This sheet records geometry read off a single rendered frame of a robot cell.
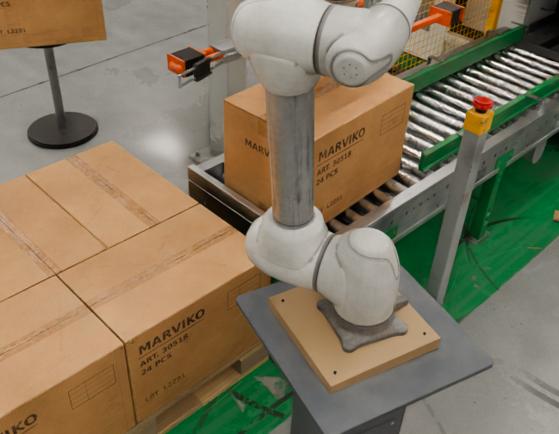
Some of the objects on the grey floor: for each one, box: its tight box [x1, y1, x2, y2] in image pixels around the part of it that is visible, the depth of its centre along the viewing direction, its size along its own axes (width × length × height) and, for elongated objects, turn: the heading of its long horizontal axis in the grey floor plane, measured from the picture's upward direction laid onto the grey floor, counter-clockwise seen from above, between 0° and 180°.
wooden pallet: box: [124, 340, 269, 434], centre depth 253 cm, size 120×100×14 cm
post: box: [426, 107, 494, 307], centre depth 253 cm, size 7×7×100 cm
